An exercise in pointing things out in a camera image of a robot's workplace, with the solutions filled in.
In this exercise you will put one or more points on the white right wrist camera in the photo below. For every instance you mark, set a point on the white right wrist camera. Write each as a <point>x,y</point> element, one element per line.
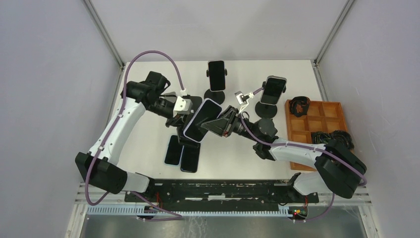
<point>243,100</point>

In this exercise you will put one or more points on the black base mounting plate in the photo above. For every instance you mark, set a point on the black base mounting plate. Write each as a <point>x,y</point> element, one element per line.
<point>208,195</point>

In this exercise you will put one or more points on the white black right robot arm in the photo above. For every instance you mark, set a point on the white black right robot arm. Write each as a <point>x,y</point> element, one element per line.
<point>336,168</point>

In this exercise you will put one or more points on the black phone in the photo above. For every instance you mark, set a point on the black phone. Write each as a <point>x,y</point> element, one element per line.
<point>190,159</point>
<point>216,73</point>

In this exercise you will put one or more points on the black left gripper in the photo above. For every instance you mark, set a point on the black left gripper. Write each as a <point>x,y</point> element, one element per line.
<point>179,120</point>

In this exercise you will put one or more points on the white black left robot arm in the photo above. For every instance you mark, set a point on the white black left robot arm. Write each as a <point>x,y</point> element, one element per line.
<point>99,166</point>

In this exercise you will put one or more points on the white cased phone on stand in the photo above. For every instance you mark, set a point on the white cased phone on stand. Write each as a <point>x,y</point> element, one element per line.
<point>273,88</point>

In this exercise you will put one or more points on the light blue cased phone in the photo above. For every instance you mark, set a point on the light blue cased phone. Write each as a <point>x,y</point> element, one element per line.
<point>174,152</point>

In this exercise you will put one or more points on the white slotted cable duct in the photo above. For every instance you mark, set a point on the white slotted cable duct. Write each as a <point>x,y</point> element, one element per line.
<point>146,210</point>

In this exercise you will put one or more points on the white framed small phone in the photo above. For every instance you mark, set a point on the white framed small phone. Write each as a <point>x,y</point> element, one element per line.
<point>208,110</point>

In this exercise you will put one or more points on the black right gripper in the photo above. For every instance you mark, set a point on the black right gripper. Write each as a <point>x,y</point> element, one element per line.
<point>224,125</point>

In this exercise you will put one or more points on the wooden base black phone stand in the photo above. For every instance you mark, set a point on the wooden base black phone stand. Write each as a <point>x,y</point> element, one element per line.
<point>196,102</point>

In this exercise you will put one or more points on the black round stand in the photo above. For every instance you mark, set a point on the black round stand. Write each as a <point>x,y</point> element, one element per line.
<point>265,110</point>
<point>218,97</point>

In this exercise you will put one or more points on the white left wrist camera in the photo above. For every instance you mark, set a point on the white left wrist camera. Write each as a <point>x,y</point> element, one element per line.
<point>183,104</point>

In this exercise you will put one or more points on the orange compartment tray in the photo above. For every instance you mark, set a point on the orange compartment tray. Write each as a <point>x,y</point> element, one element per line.
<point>321,116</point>

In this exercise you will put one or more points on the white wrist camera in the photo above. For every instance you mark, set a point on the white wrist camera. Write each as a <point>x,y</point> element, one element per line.
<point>183,104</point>
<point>243,100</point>

